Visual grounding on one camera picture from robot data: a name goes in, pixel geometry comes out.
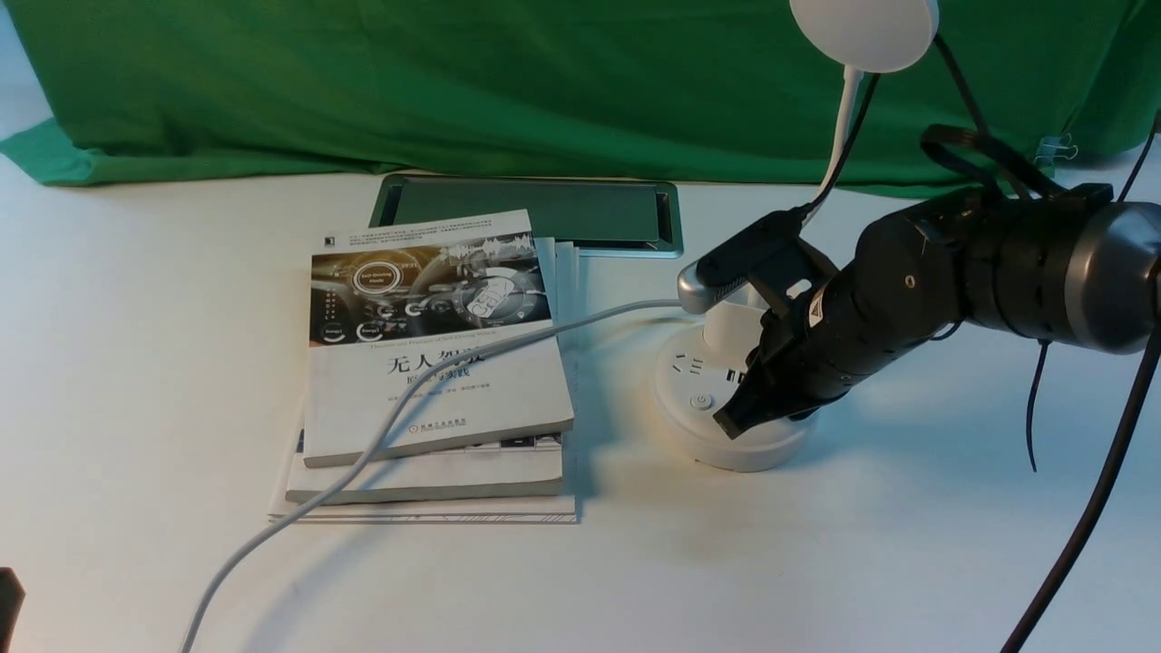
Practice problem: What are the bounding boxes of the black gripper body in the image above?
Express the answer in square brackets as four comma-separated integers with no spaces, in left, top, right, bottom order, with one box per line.
[747,208,969,424]

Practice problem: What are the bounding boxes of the top self-driving book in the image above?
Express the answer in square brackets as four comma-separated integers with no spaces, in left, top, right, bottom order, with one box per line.
[302,210,575,468]

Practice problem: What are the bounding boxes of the bottom thin white book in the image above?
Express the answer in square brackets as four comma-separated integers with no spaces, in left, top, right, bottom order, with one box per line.
[267,241,581,524]

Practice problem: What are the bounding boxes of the green backdrop cloth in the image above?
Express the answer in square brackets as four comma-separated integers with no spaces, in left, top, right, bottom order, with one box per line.
[3,1,1160,198]

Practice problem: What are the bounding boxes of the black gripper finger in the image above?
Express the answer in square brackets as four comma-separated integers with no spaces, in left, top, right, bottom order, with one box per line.
[713,375,772,442]

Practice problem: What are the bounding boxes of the middle white book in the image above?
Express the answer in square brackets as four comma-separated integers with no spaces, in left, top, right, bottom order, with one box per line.
[284,238,564,505]

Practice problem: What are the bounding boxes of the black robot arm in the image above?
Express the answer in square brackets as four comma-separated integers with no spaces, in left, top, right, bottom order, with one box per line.
[697,182,1158,439]

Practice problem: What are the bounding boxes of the metal desk cable hatch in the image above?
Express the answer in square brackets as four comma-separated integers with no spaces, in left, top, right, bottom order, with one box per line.
[369,173,684,258]

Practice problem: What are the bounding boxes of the black camera cable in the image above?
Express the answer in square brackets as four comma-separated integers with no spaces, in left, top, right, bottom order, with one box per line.
[798,34,1067,228]

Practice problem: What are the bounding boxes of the white desk lamp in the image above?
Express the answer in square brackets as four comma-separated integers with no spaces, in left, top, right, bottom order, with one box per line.
[652,1,942,473]

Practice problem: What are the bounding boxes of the white lamp power cable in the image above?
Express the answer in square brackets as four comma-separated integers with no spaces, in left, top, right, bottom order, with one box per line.
[180,297,690,653]

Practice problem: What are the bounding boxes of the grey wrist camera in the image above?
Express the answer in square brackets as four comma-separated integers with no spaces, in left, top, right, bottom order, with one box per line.
[677,206,838,315]

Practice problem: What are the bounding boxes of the metal binder clip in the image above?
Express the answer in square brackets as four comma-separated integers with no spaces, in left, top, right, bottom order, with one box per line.
[1032,132,1079,170]

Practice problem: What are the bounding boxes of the dark object at edge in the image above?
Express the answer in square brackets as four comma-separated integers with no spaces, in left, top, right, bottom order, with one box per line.
[0,567,26,653]

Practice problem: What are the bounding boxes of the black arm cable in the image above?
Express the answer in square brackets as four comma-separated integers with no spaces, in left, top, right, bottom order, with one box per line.
[1000,113,1161,653]

